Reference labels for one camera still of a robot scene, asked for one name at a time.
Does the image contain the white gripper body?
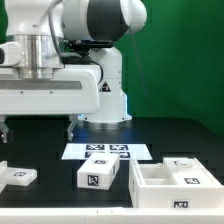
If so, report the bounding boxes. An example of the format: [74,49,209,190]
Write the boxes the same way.
[0,65,100,116]

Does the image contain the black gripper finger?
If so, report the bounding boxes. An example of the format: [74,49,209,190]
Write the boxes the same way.
[67,115,78,140]
[0,116,9,143]

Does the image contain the white door panel with tags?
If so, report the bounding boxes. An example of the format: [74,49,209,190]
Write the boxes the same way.
[0,161,37,186]

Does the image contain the white cabinet top block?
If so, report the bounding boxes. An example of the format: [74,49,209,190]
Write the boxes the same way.
[77,153,120,190]

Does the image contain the white cabinet body box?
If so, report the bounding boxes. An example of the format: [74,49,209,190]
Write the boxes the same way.
[129,160,224,209]

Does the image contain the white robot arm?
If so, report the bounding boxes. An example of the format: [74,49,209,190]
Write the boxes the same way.
[0,0,147,142]

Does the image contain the white tag sheet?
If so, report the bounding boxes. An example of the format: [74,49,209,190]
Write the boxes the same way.
[62,143,152,160]

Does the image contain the black camera stand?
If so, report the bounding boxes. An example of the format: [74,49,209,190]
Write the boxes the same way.
[65,40,114,56]

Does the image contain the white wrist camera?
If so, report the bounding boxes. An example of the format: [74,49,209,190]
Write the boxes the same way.
[0,41,21,67]

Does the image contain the white table border rail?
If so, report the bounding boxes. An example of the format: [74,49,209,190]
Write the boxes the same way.
[0,208,224,224]

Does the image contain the grey braided cable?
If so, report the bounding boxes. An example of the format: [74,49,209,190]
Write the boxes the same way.
[47,0,68,59]

